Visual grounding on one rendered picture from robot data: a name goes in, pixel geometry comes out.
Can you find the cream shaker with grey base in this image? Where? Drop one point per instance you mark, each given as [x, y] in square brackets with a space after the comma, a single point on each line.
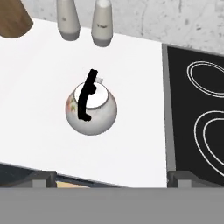
[68, 19]
[102, 23]

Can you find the brown wooden board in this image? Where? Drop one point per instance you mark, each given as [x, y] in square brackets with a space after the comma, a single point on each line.
[13, 19]

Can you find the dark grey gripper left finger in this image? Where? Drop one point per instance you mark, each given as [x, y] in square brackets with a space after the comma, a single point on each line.
[43, 178]

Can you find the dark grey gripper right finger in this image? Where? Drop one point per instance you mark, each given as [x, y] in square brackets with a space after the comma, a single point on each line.
[182, 178]

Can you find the dark cupboard front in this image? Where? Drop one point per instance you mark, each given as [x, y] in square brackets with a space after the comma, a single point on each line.
[17, 172]

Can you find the black hob with white rings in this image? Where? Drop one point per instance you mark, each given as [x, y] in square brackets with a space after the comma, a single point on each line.
[198, 116]

